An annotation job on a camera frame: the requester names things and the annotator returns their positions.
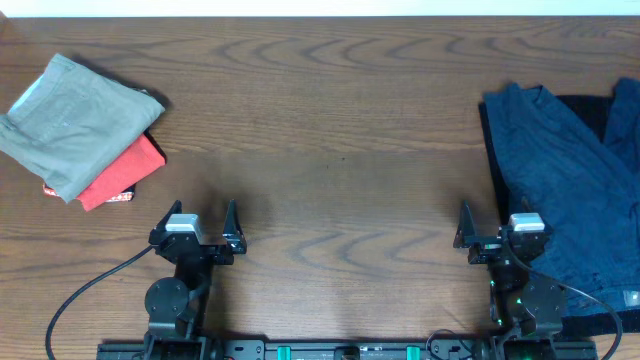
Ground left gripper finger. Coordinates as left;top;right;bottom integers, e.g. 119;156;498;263
154;200;182;233
222;200;247;254

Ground dark blue shorts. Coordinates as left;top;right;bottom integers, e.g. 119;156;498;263
484;78;639;311

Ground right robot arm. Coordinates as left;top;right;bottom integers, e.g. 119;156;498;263
453;201;566;359

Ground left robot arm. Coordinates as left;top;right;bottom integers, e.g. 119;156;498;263
142;201;247;360

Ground red patterned cloth bottom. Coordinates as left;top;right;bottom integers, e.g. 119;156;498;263
42;183;136;204

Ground folded red cloth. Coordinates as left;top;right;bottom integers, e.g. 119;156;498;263
77;135;166;211

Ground black cloth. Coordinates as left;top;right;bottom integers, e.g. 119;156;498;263
478;95;639;337

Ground folded grey-green trousers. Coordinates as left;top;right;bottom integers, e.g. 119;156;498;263
1;54;165;203

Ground right black cable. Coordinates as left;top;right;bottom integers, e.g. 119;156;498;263
499;227;624;360

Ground black cable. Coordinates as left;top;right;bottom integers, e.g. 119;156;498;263
45;243;157;360
499;227;624;360

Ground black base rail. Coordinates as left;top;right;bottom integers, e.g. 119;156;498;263
96;338;598;360

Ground left black cable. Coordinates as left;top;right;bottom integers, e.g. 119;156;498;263
45;243;157;360

